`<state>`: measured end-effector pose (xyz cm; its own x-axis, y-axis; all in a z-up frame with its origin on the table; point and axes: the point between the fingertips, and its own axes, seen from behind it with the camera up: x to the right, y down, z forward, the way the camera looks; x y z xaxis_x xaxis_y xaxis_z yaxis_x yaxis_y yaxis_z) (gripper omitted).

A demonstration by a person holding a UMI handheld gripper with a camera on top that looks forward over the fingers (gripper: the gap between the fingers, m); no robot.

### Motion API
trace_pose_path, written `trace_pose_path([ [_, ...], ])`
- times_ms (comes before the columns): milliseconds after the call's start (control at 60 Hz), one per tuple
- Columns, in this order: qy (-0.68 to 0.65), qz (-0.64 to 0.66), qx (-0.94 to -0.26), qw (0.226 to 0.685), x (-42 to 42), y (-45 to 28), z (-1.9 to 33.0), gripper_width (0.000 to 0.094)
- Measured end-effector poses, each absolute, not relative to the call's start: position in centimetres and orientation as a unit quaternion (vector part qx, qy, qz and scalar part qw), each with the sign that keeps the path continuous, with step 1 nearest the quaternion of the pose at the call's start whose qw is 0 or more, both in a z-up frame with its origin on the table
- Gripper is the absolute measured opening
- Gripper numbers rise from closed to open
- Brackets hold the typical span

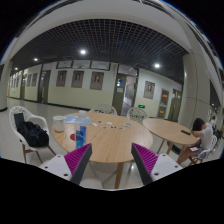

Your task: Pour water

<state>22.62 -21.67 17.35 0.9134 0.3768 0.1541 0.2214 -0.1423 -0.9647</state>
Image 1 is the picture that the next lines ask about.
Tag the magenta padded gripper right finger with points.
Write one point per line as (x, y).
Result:
(153, 166)

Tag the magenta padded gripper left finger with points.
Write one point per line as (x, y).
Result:
(70, 167)

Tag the clear plastic water bottle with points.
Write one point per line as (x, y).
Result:
(80, 126)

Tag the red round coaster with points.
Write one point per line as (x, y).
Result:
(72, 137)

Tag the round wooden table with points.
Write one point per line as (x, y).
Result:
(112, 137)
(170, 131)

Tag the blue paper packet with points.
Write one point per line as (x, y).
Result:
(71, 119)

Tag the white cup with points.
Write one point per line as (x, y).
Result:
(59, 123)

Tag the white chair far right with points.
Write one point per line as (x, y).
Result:
(136, 114)

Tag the black phone on table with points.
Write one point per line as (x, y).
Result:
(185, 132)

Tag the black backpack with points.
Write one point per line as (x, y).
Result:
(33, 133)

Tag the white plastic chair left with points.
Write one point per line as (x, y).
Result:
(28, 116)

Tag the white chair behind table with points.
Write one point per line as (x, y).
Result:
(104, 108)

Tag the open doorway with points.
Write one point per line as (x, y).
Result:
(124, 90)

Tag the seated person white shirt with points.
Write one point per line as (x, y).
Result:
(204, 132)

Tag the white chair under person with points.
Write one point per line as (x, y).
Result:
(206, 151)

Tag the framed portrait middle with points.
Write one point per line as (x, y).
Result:
(77, 79)

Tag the framed portrait left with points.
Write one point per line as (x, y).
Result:
(61, 78)

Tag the framed picture right wall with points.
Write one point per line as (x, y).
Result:
(149, 90)

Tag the framed portrait on wall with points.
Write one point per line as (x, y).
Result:
(97, 80)

